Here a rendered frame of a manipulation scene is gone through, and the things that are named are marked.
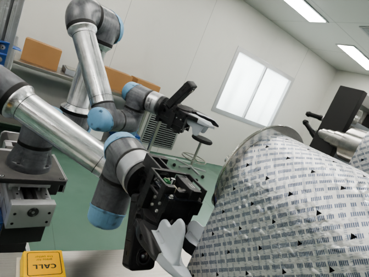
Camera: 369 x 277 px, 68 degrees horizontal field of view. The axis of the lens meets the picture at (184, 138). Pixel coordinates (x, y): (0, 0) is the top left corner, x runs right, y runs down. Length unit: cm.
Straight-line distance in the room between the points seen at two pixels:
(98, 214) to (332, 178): 44
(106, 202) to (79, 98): 65
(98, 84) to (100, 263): 52
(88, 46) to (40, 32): 281
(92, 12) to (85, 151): 52
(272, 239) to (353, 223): 7
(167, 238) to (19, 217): 76
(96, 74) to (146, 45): 313
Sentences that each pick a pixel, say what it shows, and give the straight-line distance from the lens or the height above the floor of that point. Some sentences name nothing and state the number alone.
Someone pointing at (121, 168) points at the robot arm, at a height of 115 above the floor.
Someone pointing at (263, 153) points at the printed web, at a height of 129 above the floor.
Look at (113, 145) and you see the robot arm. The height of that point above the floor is 116.
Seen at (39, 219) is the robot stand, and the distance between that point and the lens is 108.
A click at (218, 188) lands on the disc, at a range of 32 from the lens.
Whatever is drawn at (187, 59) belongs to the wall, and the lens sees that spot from 433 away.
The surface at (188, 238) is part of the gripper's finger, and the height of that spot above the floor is 114.
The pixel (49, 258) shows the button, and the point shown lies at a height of 92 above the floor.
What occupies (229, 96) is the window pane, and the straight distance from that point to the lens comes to 500.
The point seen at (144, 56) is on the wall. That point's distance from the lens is 403.
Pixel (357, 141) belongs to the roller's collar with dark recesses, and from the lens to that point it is 56.
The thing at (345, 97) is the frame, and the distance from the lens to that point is 65.
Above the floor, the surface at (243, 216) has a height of 122.
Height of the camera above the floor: 133
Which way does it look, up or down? 11 degrees down
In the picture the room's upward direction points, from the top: 22 degrees clockwise
